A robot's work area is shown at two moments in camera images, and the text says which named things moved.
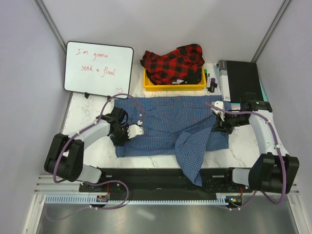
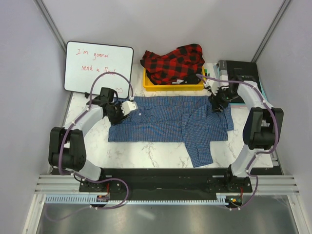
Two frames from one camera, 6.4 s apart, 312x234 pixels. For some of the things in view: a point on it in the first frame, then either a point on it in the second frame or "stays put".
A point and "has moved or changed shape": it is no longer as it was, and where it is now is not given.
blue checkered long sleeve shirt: [182, 126] has moved or changed shape
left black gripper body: [121, 137] -> [116, 115]
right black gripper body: [231, 121] -> [222, 97]
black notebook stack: [243, 77] stays put
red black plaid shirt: [183, 66] stays put
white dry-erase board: [98, 69] stays put
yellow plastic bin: [148, 86] stays put
